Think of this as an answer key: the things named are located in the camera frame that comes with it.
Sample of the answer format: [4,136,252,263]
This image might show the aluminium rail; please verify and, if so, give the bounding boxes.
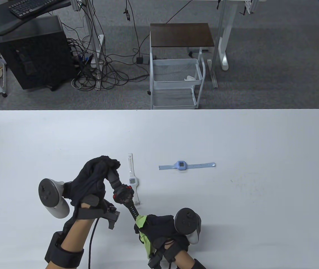
[207,58,219,89]

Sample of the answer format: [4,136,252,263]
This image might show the white watch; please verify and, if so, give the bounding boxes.
[128,153,141,206]

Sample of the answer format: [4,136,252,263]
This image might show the person's left hand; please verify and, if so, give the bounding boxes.
[70,156,121,216]

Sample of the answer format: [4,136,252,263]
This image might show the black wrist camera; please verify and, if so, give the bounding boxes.
[148,249,164,269]
[104,200,121,230]

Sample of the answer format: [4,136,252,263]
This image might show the white desk leg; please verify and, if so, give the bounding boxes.
[217,0,238,71]

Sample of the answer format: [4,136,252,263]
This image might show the black red watch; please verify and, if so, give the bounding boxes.
[107,168,141,224]

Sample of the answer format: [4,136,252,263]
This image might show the grey white handheld controller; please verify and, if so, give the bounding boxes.
[174,208,202,245]
[38,178,70,219]

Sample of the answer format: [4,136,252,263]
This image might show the black braided cable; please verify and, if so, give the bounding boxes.
[88,219,99,269]

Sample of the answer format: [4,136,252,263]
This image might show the white cart with wooden top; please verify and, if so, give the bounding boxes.
[148,23,215,110]

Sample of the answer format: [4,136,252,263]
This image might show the green microfibre cloth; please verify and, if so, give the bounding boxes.
[135,214,156,259]

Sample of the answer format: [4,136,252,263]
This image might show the black computer tower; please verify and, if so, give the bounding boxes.
[0,15,77,91]

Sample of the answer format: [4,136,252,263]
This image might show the light blue watch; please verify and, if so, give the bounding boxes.
[158,161,216,171]

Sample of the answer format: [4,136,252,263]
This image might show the person's left forearm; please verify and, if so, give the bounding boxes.
[46,217,95,269]

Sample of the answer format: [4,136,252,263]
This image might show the black keyboard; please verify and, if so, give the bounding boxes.
[8,0,65,19]

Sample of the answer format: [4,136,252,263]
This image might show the person's right forearm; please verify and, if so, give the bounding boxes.
[173,247,206,269]

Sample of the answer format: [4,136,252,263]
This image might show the person's right hand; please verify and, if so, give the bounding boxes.
[134,214,190,258]

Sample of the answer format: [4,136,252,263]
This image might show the tangle of black cables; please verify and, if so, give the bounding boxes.
[62,0,151,91]

